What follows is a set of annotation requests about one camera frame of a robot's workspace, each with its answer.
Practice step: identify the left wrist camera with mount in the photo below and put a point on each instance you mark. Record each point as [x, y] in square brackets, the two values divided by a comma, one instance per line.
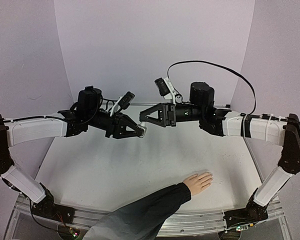
[122, 103]

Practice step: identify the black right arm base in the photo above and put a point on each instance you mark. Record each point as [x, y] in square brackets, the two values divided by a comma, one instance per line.
[252, 213]

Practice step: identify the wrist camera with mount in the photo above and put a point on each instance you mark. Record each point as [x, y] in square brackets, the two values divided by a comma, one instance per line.
[122, 103]
[167, 90]

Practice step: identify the white nail polish cap brush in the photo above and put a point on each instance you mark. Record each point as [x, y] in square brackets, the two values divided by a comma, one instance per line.
[142, 124]

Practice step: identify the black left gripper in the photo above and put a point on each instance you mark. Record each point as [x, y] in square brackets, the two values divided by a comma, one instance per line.
[120, 131]

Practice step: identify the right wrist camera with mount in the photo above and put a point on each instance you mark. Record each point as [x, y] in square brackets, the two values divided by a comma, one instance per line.
[167, 90]

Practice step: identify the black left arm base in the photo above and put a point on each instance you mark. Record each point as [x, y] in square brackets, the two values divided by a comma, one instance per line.
[48, 209]

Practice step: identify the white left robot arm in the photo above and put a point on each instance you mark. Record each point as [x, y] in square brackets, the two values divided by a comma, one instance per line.
[24, 141]

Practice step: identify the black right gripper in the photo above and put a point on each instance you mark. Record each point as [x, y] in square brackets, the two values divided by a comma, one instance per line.
[170, 114]

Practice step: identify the mannequin hand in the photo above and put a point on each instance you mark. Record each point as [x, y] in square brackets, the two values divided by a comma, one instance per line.
[197, 183]

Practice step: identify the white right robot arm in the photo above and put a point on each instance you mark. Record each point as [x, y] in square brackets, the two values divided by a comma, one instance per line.
[281, 132]

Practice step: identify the dark sleeved forearm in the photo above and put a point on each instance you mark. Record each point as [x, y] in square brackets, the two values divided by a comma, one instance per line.
[141, 219]

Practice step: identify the glitter nail polish bottle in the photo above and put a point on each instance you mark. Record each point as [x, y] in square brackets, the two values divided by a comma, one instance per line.
[143, 131]

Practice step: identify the aluminium table frame rail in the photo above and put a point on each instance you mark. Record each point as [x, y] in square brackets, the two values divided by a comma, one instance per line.
[23, 225]

